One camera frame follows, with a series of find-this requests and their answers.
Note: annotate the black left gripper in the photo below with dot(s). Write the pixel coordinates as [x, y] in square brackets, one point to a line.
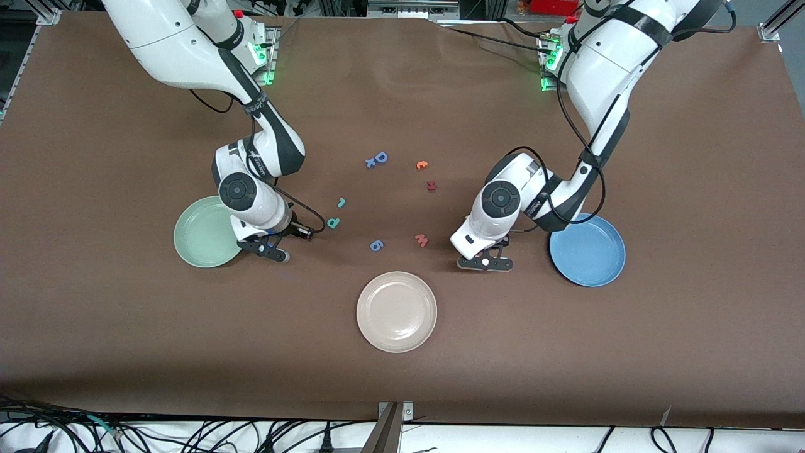
[506, 242]

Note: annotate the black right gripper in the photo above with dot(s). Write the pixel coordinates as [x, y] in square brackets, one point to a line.
[294, 228]

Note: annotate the teal foam letter d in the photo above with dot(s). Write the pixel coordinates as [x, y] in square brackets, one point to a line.
[333, 223]

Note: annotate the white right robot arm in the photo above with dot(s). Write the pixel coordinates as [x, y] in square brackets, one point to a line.
[170, 44]

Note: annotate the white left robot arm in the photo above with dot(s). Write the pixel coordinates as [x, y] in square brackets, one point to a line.
[604, 69]

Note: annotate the blue foam digit six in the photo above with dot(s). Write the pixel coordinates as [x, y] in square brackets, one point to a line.
[376, 245]

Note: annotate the pink foam letter W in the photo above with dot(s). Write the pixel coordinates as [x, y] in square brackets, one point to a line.
[421, 240]

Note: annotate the blue round plate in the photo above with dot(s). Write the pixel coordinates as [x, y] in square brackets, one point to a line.
[597, 258]

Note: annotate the light green round plate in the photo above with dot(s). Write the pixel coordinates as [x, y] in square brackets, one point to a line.
[201, 236]

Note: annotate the blue foam letter D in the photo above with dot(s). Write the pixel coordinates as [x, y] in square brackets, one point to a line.
[381, 157]

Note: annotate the beige round plate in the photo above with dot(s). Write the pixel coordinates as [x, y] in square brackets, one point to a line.
[397, 311]

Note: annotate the brown table cover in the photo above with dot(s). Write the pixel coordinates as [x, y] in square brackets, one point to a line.
[126, 346]

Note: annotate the white paper scrap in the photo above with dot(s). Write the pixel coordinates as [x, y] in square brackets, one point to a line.
[665, 416]

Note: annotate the red box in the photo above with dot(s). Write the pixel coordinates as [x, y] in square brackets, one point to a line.
[553, 6]

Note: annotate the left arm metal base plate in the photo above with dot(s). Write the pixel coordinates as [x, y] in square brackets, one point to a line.
[546, 85]

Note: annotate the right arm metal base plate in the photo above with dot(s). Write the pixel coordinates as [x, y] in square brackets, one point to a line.
[275, 56]

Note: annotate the aluminium camera post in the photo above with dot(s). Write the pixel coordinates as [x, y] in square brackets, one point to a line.
[387, 434]

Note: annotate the metal rail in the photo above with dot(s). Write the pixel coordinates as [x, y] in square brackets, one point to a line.
[409, 9]

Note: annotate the metal corner bracket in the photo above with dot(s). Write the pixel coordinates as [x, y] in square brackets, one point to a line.
[49, 16]

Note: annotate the aluminium frame extrusion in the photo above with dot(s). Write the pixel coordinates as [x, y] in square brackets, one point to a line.
[770, 28]

